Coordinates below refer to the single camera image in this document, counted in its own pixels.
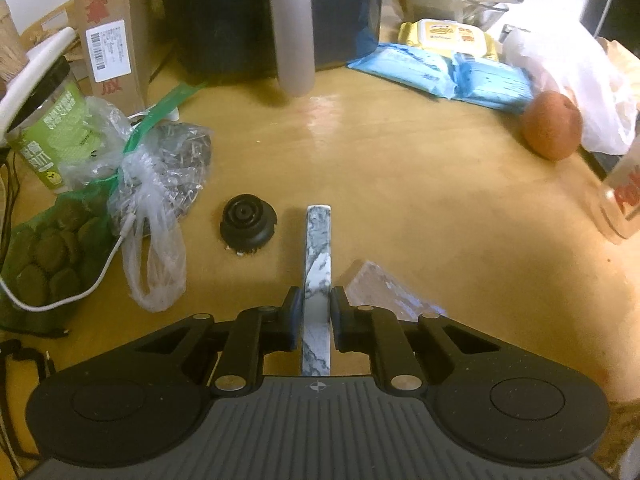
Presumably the yellow wet wipes pack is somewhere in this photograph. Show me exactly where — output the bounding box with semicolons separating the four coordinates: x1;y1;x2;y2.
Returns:
397;18;502;62

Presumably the marble pattern bar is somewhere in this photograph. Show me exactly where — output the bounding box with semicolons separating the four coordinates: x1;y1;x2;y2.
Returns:
300;204;334;377

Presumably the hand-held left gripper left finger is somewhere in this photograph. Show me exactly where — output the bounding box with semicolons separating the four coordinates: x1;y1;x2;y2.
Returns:
135;286;304;398

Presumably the green bag of pastries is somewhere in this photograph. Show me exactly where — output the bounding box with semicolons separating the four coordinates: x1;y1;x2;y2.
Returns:
0;180;122;332

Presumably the clear bag of dark bits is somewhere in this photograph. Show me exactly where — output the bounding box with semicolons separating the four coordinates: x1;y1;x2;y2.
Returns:
106;82;214;314

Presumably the blue wet wipes pack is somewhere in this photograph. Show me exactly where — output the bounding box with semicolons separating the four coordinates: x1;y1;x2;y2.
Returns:
347;42;457;99
449;52;534;111

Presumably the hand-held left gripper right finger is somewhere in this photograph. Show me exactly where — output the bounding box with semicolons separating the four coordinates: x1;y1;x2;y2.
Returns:
330;286;501;394

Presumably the black round cap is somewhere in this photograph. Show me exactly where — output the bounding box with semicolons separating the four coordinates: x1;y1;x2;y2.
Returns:
219;193;278;257

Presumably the dark blue air fryer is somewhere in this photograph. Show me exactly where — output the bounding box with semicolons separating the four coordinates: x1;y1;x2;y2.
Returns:
155;0;386;97

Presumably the brown cardboard box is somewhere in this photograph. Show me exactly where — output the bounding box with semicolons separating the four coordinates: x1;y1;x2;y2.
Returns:
70;0;177;117

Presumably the small clear plastic bag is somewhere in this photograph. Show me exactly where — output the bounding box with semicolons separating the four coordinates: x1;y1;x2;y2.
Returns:
340;260;447;322

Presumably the white cable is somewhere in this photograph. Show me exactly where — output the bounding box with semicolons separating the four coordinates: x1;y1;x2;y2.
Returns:
0;210;137;312

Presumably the white plastic bag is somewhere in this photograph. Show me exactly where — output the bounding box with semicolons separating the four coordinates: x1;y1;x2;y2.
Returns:
502;27;639;154

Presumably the green label jar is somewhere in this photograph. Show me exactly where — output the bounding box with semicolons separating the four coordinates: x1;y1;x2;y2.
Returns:
4;55;102;194

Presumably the orange fruit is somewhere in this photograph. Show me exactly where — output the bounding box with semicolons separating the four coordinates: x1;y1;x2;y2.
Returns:
519;91;584;161

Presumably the clear shaker bottle grey lid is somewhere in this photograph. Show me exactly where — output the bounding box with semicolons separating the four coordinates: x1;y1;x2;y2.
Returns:
597;144;640;246

